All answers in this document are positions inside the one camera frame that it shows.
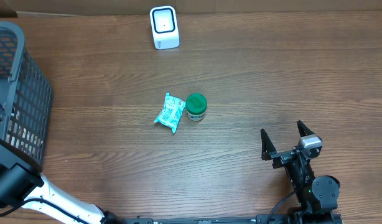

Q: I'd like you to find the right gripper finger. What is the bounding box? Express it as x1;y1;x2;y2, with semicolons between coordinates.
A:
261;129;277;161
297;120;314;137

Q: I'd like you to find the green lid jar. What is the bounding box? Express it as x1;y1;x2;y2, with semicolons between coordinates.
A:
185;93;207;121

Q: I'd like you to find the teal white snack packet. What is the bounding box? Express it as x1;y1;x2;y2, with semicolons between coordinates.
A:
154;93;186;134

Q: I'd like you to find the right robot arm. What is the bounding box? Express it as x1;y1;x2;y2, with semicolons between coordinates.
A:
256;120;342;223

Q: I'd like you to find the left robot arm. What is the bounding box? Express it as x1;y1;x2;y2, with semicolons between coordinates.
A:
0;138;124;224

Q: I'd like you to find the white barcode scanner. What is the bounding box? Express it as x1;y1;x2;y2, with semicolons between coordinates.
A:
149;6;180;50

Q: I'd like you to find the grey plastic mesh basket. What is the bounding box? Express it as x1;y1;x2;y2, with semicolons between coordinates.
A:
0;21;52;164

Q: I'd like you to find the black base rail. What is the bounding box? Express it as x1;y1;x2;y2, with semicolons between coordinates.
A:
124;213;343;224

